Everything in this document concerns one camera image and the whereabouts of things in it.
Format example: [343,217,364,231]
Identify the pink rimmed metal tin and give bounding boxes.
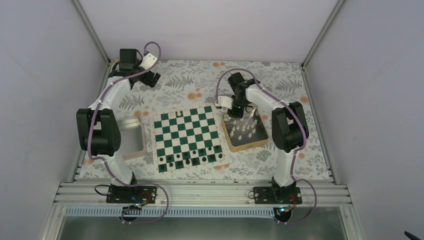
[117,116,147,161]

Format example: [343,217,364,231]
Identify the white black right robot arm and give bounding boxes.
[227,72,309,204]

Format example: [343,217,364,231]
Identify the green white chess board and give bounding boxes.
[149,103,230,176]

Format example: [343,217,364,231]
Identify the aluminium frame rail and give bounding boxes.
[53,179,353,207]

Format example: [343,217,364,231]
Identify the gold rimmed metal tin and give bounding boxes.
[221,107,269,153]

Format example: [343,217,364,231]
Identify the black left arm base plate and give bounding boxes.
[106,185,157,204]

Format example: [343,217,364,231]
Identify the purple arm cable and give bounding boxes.
[86,41,170,225]
[215,68,318,225]

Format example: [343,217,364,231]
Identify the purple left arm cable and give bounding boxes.
[86,41,170,225]

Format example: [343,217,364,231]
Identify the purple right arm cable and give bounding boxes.
[215,68,318,225]

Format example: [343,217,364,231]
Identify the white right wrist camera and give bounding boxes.
[215,96,234,110]

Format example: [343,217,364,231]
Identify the floral patterned table mat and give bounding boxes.
[114,60,330,181]

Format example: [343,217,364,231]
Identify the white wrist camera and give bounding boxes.
[215,96,234,110]
[139,53,158,70]

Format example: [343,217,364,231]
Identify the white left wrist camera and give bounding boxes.
[139,53,158,70]

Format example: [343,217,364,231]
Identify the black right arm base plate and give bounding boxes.
[253,185,303,205]

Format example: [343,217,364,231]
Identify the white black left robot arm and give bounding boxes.
[76,48,161,203]

